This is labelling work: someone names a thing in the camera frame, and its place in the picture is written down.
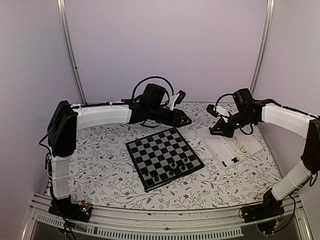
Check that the white plastic compartment tray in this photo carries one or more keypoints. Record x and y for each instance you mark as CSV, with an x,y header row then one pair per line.
x,y
221,149

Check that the left aluminium frame post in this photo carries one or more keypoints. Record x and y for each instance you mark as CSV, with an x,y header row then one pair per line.
x,y
61,7

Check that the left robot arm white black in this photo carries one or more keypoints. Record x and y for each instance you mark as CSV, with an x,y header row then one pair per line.
x,y
68,119

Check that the aluminium frame post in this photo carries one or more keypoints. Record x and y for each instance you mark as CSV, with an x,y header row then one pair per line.
x,y
61,7
268,19

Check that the right aluminium frame post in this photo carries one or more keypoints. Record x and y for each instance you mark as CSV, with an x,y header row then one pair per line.
x,y
268,19

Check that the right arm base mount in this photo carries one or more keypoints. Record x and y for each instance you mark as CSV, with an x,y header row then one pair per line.
x,y
260,212

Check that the front aluminium rail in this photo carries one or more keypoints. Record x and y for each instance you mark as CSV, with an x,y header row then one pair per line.
x,y
108,223

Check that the black and grey chessboard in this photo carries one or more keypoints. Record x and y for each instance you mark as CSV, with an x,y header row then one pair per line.
x,y
155,153

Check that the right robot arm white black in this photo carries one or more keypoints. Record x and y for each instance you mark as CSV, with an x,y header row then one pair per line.
x,y
299,137

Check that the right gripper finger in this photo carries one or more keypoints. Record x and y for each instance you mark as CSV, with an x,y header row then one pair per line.
x,y
218,127
221,133

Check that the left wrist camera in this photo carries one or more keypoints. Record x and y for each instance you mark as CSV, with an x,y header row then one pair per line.
x,y
176,99

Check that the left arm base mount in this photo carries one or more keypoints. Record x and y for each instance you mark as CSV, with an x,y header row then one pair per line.
x,y
71,211

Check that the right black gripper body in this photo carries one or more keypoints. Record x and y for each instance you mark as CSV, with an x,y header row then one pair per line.
x,y
243,120

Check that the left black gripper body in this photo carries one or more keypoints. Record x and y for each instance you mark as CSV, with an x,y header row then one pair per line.
x,y
155,115

